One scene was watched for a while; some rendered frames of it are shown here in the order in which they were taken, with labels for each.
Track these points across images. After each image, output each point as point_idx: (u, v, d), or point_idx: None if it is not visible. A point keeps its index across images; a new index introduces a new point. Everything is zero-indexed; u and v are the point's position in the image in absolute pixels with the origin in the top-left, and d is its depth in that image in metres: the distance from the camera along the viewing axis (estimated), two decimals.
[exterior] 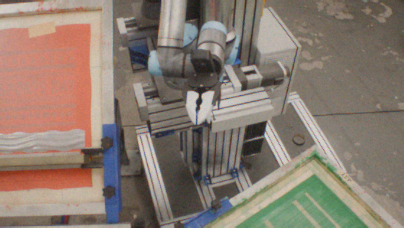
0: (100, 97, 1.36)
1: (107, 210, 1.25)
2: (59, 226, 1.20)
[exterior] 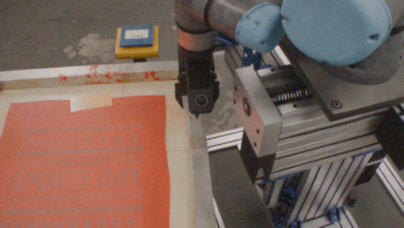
0: (186, 194, 0.79)
1: None
2: None
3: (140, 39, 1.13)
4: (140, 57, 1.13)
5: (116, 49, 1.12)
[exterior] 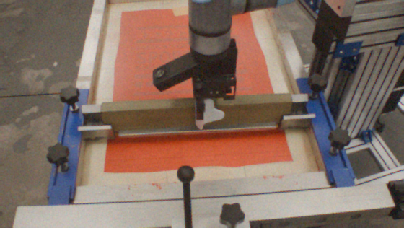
0: (278, 63, 1.04)
1: (335, 175, 0.74)
2: (265, 194, 0.68)
3: None
4: None
5: None
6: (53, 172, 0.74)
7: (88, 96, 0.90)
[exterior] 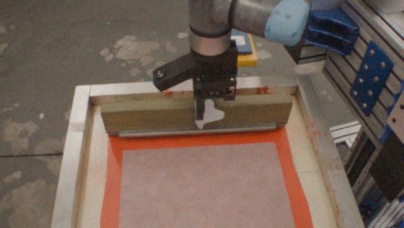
0: (328, 219, 0.73)
1: None
2: None
3: (237, 46, 1.06)
4: (237, 66, 1.06)
5: None
6: None
7: None
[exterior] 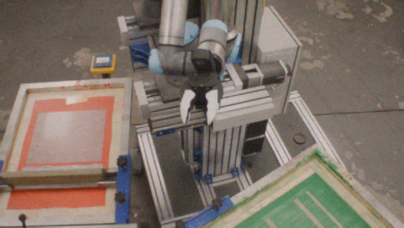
0: (118, 141, 1.69)
1: (117, 217, 1.39)
2: (72, 226, 1.33)
3: (104, 63, 2.02)
4: (104, 73, 2.03)
5: (91, 68, 2.02)
6: None
7: (2, 164, 1.55)
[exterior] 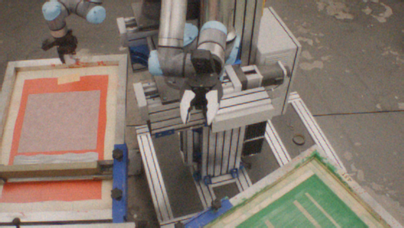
0: (113, 127, 1.61)
1: (113, 213, 1.35)
2: (68, 224, 1.30)
3: None
4: None
5: None
6: None
7: None
